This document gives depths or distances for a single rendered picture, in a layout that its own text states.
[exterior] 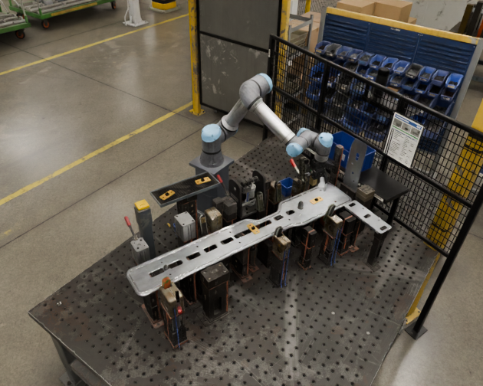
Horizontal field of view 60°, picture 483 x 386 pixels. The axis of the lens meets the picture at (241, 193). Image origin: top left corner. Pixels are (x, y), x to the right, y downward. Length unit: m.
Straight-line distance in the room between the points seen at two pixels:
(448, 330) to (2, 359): 3.05
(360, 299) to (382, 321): 0.16
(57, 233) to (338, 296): 2.52
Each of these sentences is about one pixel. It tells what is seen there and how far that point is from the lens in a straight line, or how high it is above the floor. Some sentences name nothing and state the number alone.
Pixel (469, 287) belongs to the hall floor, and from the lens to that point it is 3.85.
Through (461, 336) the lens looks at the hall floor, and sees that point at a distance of 3.50.
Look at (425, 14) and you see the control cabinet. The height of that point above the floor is 0.47.
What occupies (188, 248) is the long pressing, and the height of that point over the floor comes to 1.00.
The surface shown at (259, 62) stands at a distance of 4.71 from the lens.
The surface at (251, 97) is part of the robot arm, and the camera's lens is 2.25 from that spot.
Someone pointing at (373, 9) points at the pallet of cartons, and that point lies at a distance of 6.93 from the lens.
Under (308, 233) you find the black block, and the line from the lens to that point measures 2.37.
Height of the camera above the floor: 2.60
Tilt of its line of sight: 38 degrees down
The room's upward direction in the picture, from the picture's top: 2 degrees clockwise
